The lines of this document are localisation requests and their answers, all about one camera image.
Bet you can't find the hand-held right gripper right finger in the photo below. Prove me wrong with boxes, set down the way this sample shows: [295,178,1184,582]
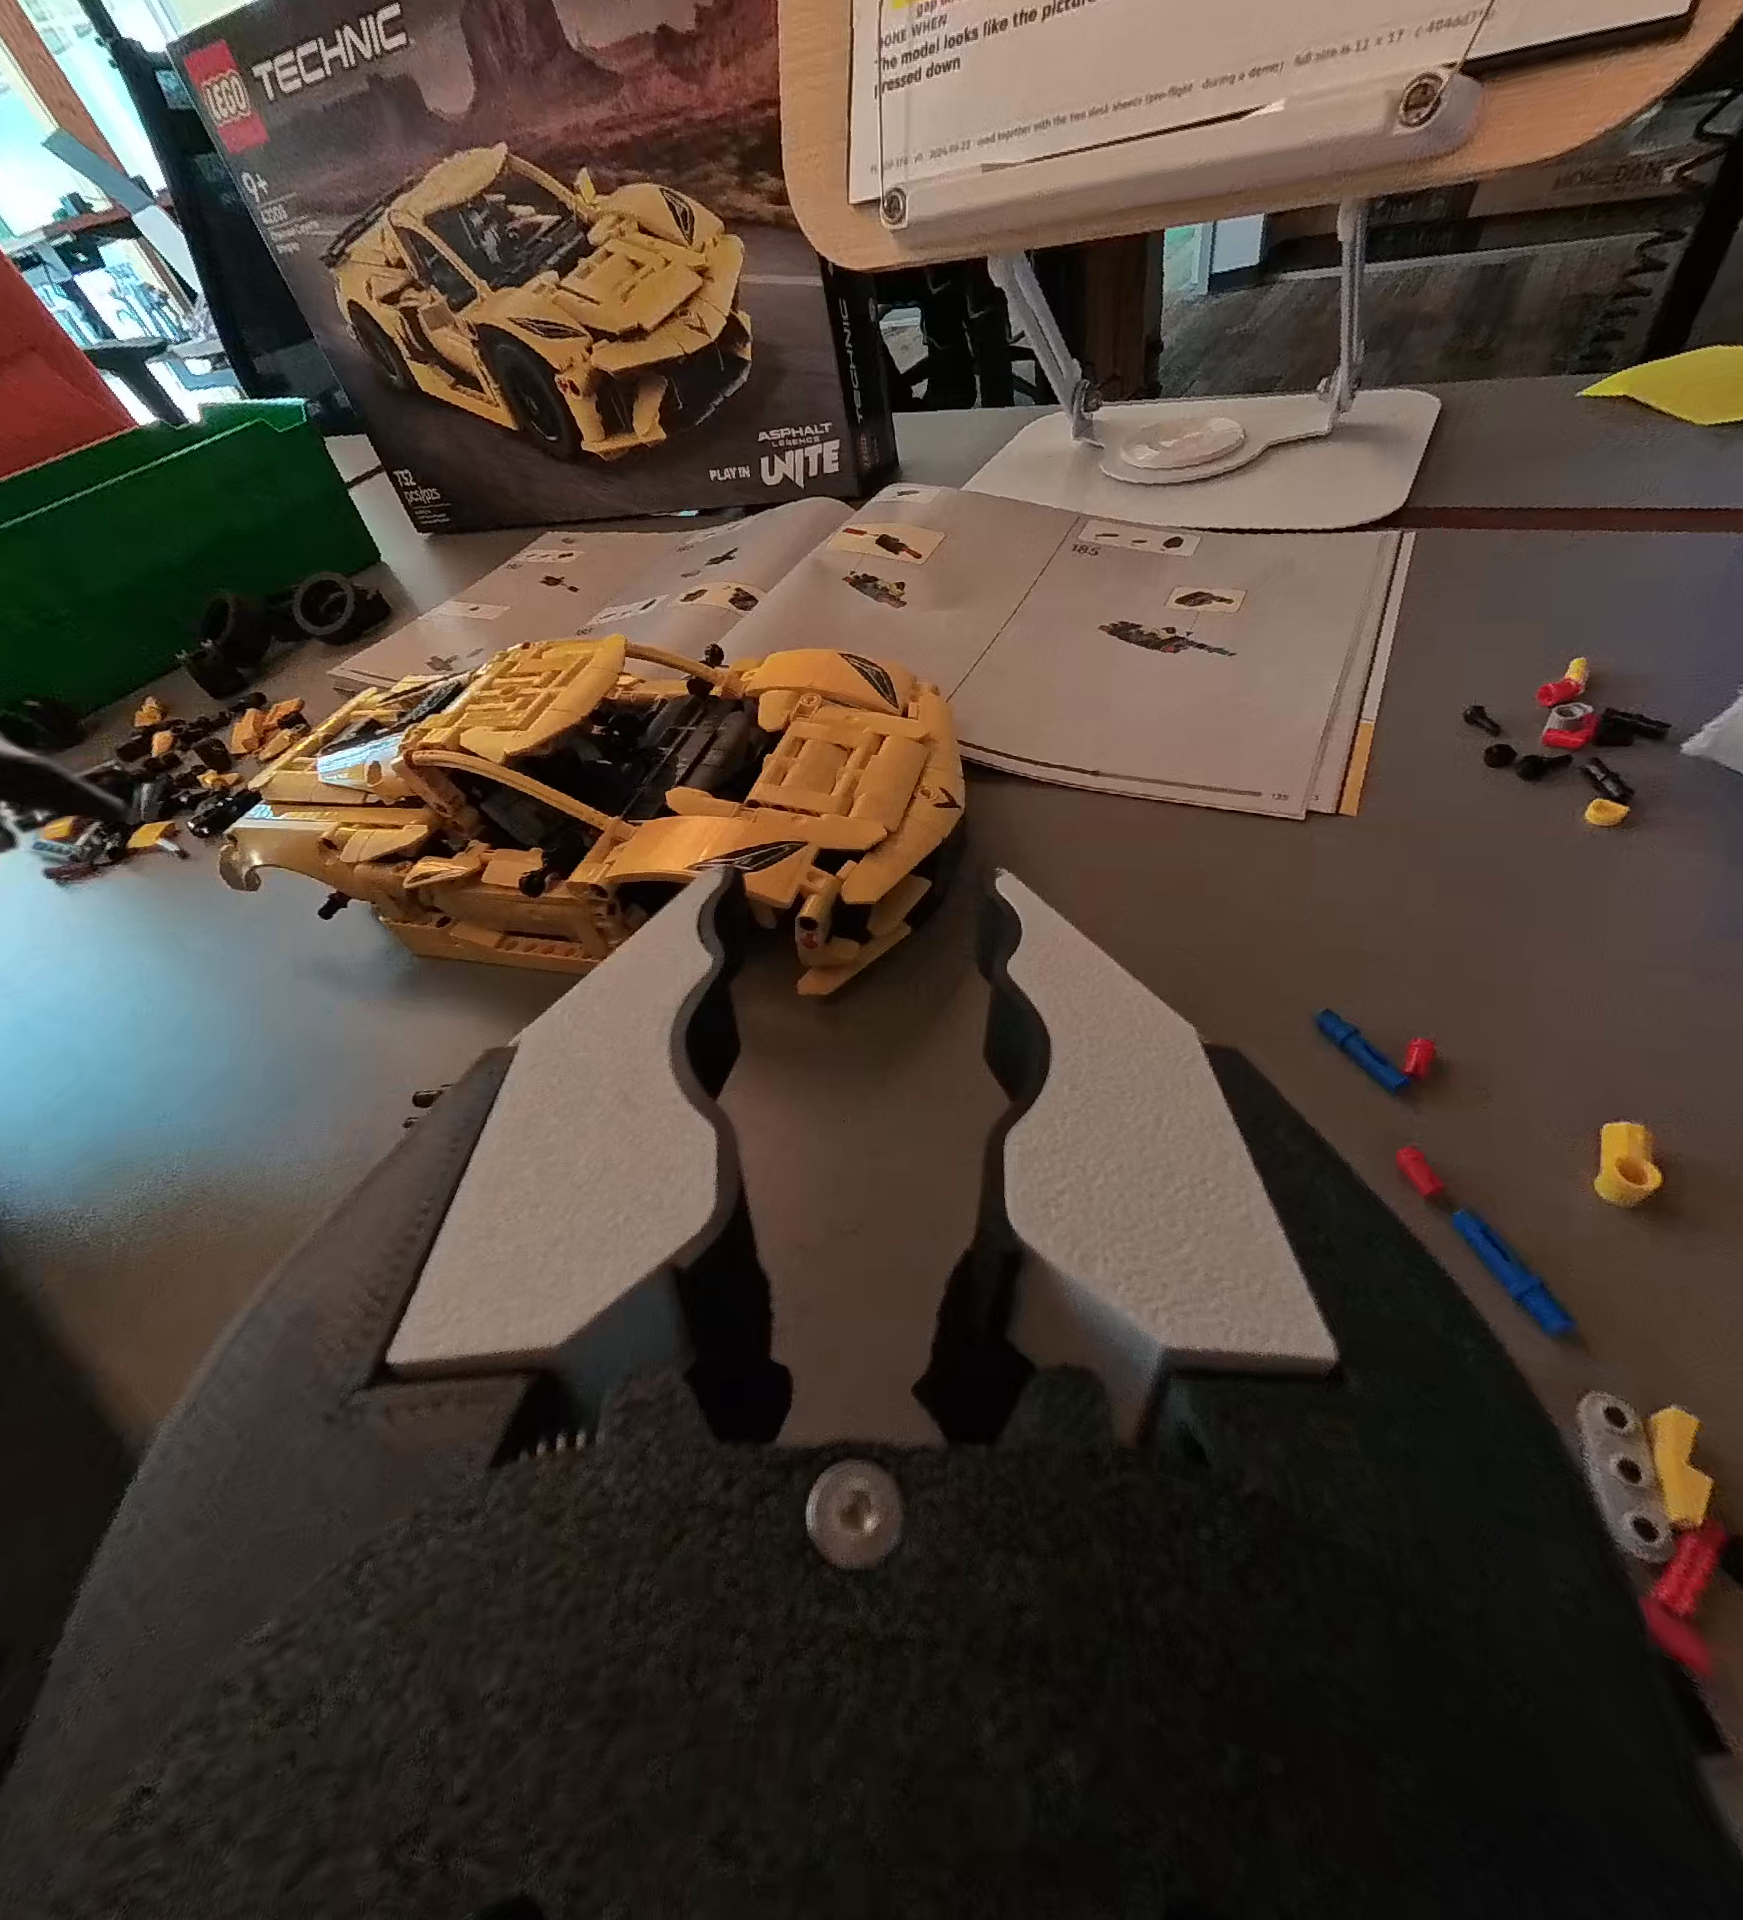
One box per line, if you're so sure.
[916,870,1341,1444]

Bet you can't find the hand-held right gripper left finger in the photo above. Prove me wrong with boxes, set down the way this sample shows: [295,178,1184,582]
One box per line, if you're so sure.
[384,868,795,1444]

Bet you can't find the grey desk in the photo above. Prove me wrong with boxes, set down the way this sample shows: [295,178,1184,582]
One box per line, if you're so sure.
[0,367,1743,1920]

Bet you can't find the pile of loose brick pieces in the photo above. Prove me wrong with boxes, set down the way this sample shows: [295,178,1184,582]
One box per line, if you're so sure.
[34,685,322,890]

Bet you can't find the green low storage bin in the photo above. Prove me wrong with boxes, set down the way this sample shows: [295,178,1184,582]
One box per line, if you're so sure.
[0,395,384,725]

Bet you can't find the scattered small brick pins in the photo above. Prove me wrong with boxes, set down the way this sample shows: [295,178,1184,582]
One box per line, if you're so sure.
[1309,655,1743,1759]

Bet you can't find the yellow brick toy car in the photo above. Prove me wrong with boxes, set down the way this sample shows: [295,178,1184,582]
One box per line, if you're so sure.
[216,633,972,1003]

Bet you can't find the red tote bag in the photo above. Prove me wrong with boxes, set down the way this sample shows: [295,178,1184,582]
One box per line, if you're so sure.
[0,192,142,520]

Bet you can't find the black perforated chair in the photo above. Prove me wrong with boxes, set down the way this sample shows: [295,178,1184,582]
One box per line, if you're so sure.
[0,1116,153,1920]

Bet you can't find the wooden board document stand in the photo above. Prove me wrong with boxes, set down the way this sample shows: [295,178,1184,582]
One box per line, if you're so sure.
[775,0,1743,531]

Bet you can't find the toy car box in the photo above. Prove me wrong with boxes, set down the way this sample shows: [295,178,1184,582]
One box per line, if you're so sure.
[163,0,899,537]

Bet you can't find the printed instruction sheet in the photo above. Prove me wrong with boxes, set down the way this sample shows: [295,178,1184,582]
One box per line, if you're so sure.
[848,0,1491,215]

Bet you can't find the black tripod pole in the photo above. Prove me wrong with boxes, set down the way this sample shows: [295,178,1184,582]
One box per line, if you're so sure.
[1633,0,1743,372]

